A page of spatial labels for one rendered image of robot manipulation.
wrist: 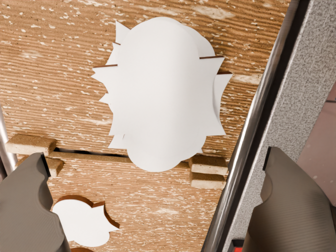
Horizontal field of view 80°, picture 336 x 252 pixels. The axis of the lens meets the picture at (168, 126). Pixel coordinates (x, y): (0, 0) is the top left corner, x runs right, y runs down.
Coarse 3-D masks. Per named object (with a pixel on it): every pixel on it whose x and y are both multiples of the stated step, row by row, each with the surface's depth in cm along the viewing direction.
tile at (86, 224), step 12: (60, 204) 36; (72, 204) 36; (84, 204) 36; (96, 204) 37; (60, 216) 37; (72, 216) 37; (84, 216) 37; (96, 216) 37; (108, 216) 39; (72, 228) 39; (84, 228) 39; (96, 228) 39; (108, 228) 39; (84, 240) 40; (96, 240) 41
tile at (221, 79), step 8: (200, 56) 19; (224, 72) 21; (216, 80) 20; (224, 80) 20; (216, 88) 21; (216, 96) 21; (216, 104) 22; (216, 112) 22; (200, 128) 23; (208, 128) 23; (216, 128) 23; (128, 136) 23; (200, 136) 23; (192, 144) 24; (200, 144) 24; (184, 152) 24; (192, 152) 24; (168, 160) 25; (176, 160) 25
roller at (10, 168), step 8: (0, 104) 30; (0, 112) 30; (0, 120) 31; (0, 128) 31; (0, 136) 32; (0, 144) 33; (0, 152) 34; (8, 160) 34; (16, 160) 35; (8, 168) 35
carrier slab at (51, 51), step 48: (0, 0) 22; (48, 0) 22; (96, 0) 23; (144, 0) 23; (192, 0) 23; (240, 0) 23; (288, 0) 24; (0, 48) 25; (48, 48) 25; (96, 48) 25; (240, 48) 26; (0, 96) 27; (48, 96) 28; (96, 96) 28; (240, 96) 29; (96, 144) 32
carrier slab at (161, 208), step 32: (64, 160) 33; (96, 160) 33; (128, 160) 34; (64, 192) 36; (96, 192) 36; (128, 192) 37; (160, 192) 37; (192, 192) 37; (128, 224) 41; (160, 224) 41; (192, 224) 41
